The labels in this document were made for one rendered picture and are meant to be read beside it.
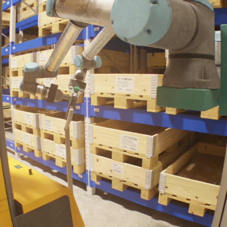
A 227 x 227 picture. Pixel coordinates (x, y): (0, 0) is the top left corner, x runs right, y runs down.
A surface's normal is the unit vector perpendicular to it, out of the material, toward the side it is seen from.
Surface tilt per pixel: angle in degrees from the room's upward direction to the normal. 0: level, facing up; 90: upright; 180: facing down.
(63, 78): 90
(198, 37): 120
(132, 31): 91
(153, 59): 90
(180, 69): 70
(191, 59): 89
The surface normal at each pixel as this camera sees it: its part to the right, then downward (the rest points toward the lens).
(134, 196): -0.62, 0.13
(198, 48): -0.11, 0.17
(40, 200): 0.78, 0.11
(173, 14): 0.60, 0.18
